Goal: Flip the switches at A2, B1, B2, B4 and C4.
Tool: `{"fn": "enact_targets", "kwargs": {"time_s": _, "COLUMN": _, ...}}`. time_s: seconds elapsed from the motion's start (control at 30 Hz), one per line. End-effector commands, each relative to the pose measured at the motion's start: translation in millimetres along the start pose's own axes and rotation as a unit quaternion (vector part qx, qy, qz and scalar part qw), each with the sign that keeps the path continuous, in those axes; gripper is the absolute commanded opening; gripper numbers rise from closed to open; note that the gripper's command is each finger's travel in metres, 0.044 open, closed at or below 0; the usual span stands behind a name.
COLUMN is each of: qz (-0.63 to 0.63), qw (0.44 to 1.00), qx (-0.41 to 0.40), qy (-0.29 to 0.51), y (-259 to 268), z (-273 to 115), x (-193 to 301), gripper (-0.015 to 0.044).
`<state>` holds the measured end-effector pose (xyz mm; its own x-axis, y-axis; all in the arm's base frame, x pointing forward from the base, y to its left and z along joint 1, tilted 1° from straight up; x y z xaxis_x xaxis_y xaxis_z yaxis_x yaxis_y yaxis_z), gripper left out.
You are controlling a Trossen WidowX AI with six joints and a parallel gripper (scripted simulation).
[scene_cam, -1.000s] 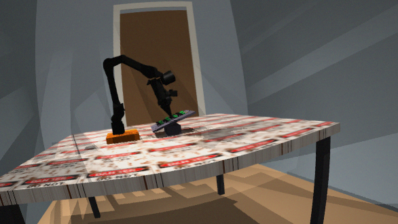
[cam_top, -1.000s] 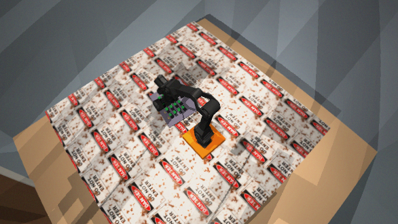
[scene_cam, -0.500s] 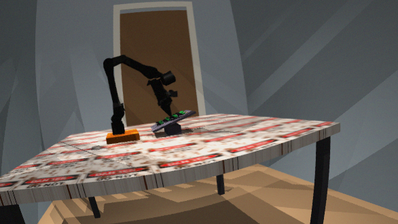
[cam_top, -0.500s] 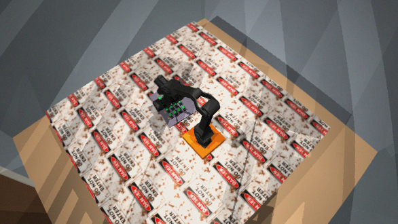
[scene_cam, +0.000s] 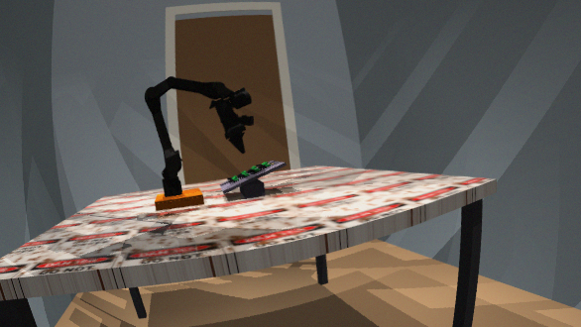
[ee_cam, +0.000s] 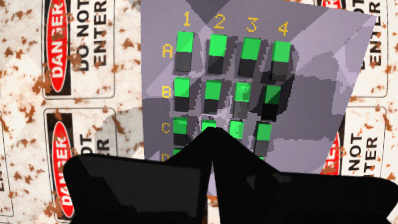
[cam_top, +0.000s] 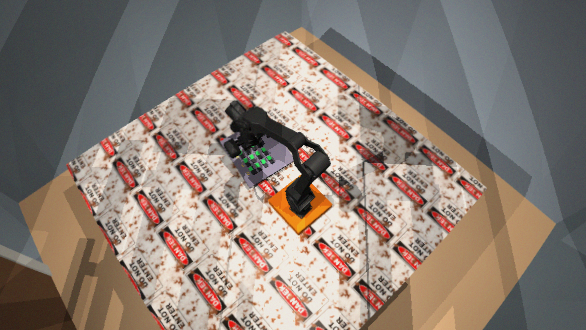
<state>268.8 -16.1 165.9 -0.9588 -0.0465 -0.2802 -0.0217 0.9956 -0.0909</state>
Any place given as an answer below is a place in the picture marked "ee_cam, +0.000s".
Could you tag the grey switch panel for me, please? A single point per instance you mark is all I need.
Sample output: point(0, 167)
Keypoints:
point(276, 75)

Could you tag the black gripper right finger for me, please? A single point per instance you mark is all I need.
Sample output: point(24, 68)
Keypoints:
point(250, 191)

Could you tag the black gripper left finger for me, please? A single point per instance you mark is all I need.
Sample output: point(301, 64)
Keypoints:
point(173, 189)

